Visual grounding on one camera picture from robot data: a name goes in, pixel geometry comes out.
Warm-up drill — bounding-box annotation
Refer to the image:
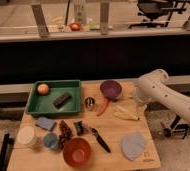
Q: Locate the pale yellow banana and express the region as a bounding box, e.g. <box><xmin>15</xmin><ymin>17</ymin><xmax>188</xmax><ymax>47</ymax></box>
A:
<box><xmin>114</xmin><ymin>106</ymin><xmax>140</xmax><ymax>121</ymax></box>

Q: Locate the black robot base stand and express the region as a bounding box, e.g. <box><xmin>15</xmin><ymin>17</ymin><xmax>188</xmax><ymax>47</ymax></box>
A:
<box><xmin>163</xmin><ymin>116</ymin><xmax>190</xmax><ymax>139</ymax></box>

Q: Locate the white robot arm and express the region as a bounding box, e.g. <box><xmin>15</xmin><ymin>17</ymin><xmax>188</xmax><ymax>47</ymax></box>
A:
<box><xmin>132</xmin><ymin>69</ymin><xmax>190</xmax><ymax>123</ymax></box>

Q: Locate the small metal cup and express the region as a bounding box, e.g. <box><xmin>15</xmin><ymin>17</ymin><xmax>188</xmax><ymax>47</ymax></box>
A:
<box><xmin>84</xmin><ymin>97</ymin><xmax>95</xmax><ymax>111</ymax></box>

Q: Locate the small blue cup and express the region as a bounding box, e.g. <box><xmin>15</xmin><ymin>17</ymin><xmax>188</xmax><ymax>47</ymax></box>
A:
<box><xmin>43</xmin><ymin>133</ymin><xmax>58</xmax><ymax>150</ymax></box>

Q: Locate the purple bowl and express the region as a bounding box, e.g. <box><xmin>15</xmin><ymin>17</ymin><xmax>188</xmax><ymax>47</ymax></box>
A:
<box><xmin>100</xmin><ymin>80</ymin><xmax>122</xmax><ymax>101</ymax></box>

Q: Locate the red chili pepper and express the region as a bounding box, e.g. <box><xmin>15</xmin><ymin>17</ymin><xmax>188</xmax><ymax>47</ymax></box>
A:
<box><xmin>96</xmin><ymin>98</ymin><xmax>109</xmax><ymax>116</ymax></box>

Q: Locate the black rectangular block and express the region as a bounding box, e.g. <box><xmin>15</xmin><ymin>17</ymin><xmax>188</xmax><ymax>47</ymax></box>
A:
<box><xmin>53</xmin><ymin>92</ymin><xmax>71</xmax><ymax>108</ymax></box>

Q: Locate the small dark toy piece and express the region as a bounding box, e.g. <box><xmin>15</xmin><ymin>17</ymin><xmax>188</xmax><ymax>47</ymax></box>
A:
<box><xmin>74</xmin><ymin>121</ymin><xmax>84</xmax><ymax>136</ymax></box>

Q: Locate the orange apple in tray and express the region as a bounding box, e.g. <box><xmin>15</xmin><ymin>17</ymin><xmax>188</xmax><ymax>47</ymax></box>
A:
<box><xmin>37</xmin><ymin>83</ymin><xmax>50</xmax><ymax>95</ymax></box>

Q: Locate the dark red grape bunch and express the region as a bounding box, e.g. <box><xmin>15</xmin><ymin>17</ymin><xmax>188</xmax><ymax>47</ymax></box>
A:
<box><xmin>59</xmin><ymin>120</ymin><xmax>72</xmax><ymax>149</ymax></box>

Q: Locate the green plastic tray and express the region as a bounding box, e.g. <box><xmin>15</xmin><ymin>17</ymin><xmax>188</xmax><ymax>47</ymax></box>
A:
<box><xmin>25</xmin><ymin>80</ymin><xmax>81</xmax><ymax>117</ymax></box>

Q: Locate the blue sponge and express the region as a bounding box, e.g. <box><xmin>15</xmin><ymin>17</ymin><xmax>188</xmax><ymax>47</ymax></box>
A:
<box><xmin>35</xmin><ymin>117</ymin><xmax>56</xmax><ymax>131</ymax></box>

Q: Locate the red fruit on shelf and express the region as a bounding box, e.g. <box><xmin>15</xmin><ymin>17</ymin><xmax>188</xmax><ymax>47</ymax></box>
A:
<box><xmin>69</xmin><ymin>22</ymin><xmax>82</xmax><ymax>31</ymax></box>

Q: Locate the red orange bowl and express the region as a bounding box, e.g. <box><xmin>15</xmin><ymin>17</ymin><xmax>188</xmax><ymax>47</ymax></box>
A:
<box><xmin>63</xmin><ymin>138</ymin><xmax>91</xmax><ymax>168</ymax></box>

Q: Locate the light blue cloth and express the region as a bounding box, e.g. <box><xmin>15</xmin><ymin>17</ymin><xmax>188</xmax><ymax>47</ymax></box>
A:
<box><xmin>120</xmin><ymin>132</ymin><xmax>148</xmax><ymax>161</ymax></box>

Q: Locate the white lidded container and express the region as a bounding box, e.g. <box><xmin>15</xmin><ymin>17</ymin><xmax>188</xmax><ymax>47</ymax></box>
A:
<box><xmin>17</xmin><ymin>126</ymin><xmax>37</xmax><ymax>148</ymax></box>

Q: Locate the black office chair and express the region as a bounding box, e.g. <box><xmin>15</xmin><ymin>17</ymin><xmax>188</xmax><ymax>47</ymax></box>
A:
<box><xmin>130</xmin><ymin>0</ymin><xmax>190</xmax><ymax>28</ymax></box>

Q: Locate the black stand at left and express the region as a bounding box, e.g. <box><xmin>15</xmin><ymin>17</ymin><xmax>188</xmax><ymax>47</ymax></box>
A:
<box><xmin>0</xmin><ymin>133</ymin><xmax>14</xmax><ymax>171</ymax></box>

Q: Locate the black handled knife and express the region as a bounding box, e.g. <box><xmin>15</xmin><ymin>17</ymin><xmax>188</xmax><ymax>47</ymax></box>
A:
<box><xmin>91</xmin><ymin>128</ymin><xmax>111</xmax><ymax>153</ymax></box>

